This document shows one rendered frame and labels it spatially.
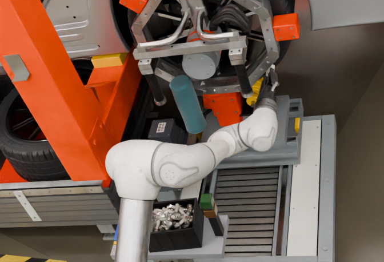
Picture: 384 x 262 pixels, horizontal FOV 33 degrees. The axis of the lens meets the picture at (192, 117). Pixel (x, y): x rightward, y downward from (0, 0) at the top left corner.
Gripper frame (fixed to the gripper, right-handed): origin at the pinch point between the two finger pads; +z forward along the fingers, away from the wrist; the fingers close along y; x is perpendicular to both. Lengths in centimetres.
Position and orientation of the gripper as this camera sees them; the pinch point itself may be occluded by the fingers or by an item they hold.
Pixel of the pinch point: (270, 70)
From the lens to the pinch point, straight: 260.4
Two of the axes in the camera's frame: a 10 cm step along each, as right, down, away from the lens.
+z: 1.7, -7.0, 6.9
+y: 4.8, -5.5, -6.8
